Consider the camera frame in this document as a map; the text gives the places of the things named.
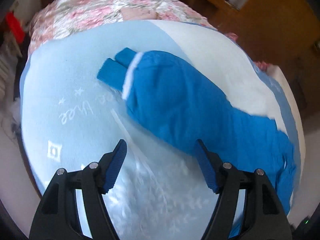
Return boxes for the blue puffer jacket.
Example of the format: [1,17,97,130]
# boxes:
[96,47,297,238]

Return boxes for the blue and white bed sheet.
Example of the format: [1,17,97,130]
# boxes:
[20,20,306,239]

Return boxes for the pink floral quilt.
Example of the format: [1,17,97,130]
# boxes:
[28,0,211,54]

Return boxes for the wooden wall cabinet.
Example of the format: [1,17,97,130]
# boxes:
[183,0,319,119]

